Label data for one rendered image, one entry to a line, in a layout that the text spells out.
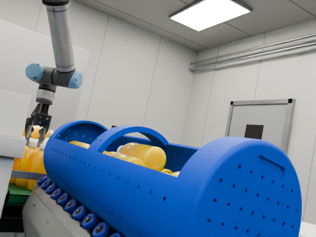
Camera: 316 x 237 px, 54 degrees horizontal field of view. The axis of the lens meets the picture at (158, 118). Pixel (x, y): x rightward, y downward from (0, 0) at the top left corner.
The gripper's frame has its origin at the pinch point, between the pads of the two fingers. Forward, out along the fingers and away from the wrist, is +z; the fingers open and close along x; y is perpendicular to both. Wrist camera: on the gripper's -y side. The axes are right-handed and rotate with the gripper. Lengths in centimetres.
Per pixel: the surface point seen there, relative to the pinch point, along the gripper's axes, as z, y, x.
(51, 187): 12.3, 33.6, 2.4
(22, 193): 20.0, 12.2, -2.1
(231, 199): -3, 113, 6
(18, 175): 13.1, 10.4, -5.0
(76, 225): 16, 64, 2
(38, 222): 23.6, 37.3, -0.4
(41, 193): 16.7, 24.9, 1.7
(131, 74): -140, -378, 231
